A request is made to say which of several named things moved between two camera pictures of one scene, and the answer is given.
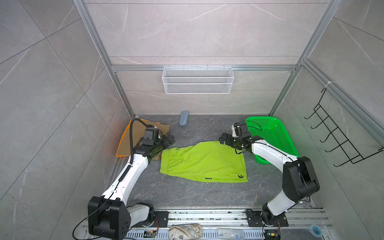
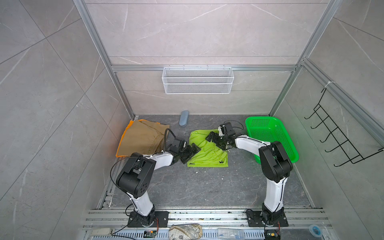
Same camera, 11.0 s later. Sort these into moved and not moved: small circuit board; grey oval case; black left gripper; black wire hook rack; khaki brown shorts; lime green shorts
Moved: black left gripper; lime green shorts
Not moved: khaki brown shorts; grey oval case; small circuit board; black wire hook rack
